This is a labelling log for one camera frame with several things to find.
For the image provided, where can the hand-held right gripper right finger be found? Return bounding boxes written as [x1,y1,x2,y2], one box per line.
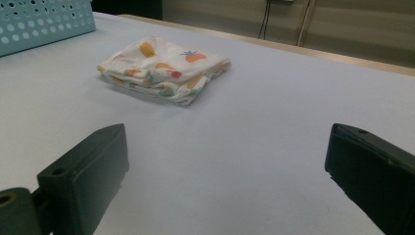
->
[324,122,415,235]

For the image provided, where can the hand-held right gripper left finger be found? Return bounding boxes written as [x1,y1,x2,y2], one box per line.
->
[36,122,130,235]

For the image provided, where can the white fruit-print cloth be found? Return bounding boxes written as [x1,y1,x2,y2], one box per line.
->
[96,34,232,106]

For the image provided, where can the light blue perforated plastic basket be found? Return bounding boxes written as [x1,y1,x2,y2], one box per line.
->
[0,0,97,58]

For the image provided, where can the black wall cables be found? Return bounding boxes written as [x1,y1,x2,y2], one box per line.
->
[257,0,273,40]

